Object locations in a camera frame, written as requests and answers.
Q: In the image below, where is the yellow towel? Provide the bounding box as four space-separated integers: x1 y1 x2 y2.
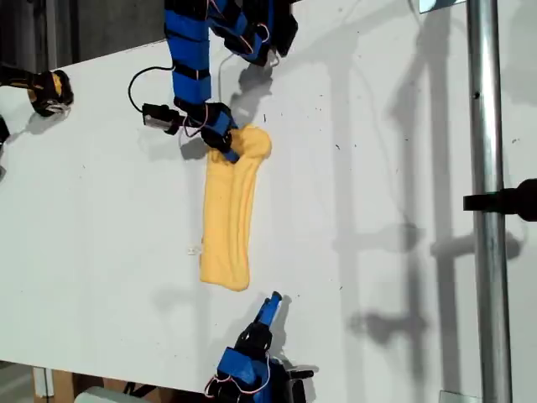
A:
186 123 273 293

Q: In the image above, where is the white container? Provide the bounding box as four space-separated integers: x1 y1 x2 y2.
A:
74 385 129 403

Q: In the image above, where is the yellow black power tool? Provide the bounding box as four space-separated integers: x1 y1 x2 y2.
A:
0 62 76 118

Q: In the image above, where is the brown cardboard box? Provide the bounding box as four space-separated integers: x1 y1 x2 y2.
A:
52 369 127 403

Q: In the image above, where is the black clamp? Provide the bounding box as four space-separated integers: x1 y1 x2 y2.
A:
462 178 537 222

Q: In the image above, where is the black camera stalk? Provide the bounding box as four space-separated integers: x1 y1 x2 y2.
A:
174 109 199 128

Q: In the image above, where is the thin white cable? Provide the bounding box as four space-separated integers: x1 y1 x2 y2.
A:
216 52 237 107

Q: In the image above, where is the black camera box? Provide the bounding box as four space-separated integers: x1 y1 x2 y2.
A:
142 102 180 135
284 368 315 403

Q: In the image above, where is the black camera cable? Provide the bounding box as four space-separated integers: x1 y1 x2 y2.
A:
128 65 176 114

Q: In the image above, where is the steel post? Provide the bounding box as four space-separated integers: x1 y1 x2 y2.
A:
465 0 514 403

